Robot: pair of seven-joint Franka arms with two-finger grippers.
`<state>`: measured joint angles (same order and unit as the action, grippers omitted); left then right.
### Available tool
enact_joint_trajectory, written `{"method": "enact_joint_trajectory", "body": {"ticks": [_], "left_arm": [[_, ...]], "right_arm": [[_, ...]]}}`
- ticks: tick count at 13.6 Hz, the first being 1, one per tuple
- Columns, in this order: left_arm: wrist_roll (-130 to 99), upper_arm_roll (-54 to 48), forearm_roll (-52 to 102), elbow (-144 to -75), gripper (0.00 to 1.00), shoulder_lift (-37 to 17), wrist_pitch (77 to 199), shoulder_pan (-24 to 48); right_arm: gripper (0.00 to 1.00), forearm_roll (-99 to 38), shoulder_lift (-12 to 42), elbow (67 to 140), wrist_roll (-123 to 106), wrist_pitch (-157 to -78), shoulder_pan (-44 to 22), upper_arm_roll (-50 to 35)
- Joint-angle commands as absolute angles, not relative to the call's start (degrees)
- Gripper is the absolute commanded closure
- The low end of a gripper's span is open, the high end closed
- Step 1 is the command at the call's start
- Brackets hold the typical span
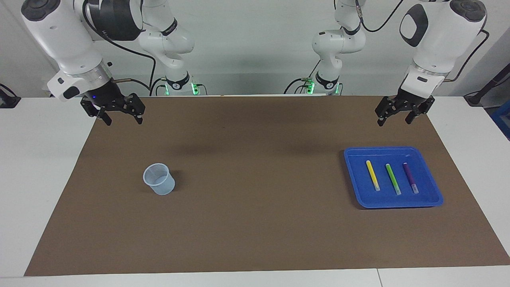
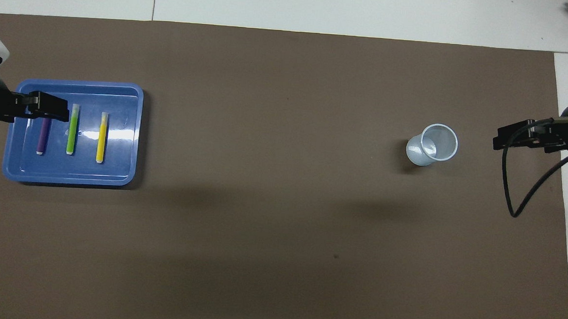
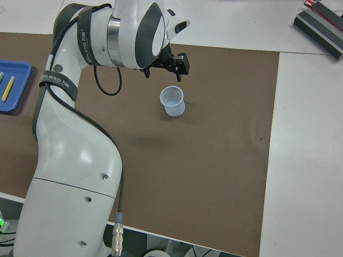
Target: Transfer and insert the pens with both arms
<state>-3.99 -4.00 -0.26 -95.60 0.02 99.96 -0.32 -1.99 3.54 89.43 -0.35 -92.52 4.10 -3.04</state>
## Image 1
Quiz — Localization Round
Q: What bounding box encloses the yellow pen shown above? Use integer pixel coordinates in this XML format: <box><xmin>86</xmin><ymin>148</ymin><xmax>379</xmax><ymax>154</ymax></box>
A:
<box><xmin>366</xmin><ymin>160</ymin><xmax>381</xmax><ymax>191</ymax></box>

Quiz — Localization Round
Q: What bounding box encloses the green pen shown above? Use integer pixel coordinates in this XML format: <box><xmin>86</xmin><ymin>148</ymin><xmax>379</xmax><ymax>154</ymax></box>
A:
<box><xmin>385</xmin><ymin>164</ymin><xmax>402</xmax><ymax>196</ymax></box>

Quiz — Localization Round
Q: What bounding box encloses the purple pen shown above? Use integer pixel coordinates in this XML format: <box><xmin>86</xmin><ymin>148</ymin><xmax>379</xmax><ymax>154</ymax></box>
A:
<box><xmin>402</xmin><ymin>162</ymin><xmax>419</xmax><ymax>195</ymax></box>

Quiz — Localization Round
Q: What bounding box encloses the blue plastic tray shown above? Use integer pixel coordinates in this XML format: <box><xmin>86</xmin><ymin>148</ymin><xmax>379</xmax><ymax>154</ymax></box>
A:
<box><xmin>343</xmin><ymin>146</ymin><xmax>444</xmax><ymax>209</ymax></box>

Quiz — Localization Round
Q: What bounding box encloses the translucent plastic cup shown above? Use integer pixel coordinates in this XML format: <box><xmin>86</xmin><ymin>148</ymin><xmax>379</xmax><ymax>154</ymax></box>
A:
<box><xmin>143</xmin><ymin>163</ymin><xmax>176</xmax><ymax>196</ymax></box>

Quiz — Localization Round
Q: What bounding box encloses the black stand pole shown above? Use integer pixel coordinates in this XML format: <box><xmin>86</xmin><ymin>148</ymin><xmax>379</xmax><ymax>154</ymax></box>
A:
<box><xmin>464</xmin><ymin>63</ymin><xmax>510</xmax><ymax>107</ymax></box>

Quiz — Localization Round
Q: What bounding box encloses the blue storage box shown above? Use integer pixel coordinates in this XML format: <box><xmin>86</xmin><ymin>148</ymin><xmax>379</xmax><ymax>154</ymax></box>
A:
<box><xmin>491</xmin><ymin>104</ymin><xmax>510</xmax><ymax>141</ymax></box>

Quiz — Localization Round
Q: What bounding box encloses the brown table mat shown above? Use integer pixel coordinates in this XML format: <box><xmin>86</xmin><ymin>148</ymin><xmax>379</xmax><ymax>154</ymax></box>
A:
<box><xmin>24</xmin><ymin>95</ymin><xmax>510</xmax><ymax>277</ymax></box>

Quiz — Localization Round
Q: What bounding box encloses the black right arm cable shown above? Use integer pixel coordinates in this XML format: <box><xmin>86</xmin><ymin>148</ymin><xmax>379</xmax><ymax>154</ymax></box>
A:
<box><xmin>82</xmin><ymin>0</ymin><xmax>157</xmax><ymax>97</ymax></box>

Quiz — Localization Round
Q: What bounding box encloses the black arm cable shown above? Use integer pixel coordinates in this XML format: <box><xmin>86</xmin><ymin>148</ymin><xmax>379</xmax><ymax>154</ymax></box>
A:
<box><xmin>355</xmin><ymin>0</ymin><xmax>490</xmax><ymax>83</ymax></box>
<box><xmin>82</xmin><ymin>0</ymin><xmax>157</xmax><ymax>97</ymax></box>

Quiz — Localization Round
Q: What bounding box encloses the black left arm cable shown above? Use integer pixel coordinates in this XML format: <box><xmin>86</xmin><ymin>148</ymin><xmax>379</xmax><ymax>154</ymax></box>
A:
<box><xmin>355</xmin><ymin>0</ymin><xmax>490</xmax><ymax>83</ymax></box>

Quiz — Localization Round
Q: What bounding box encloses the black base cable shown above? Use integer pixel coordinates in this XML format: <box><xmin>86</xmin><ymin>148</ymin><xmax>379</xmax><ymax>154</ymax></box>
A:
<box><xmin>284</xmin><ymin>58</ymin><xmax>321</xmax><ymax>95</ymax></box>

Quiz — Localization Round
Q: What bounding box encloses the black clamp mount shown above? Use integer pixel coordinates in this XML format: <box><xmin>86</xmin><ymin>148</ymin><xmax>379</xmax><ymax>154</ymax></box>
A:
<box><xmin>0</xmin><ymin>83</ymin><xmax>21</xmax><ymax>109</ymax></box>

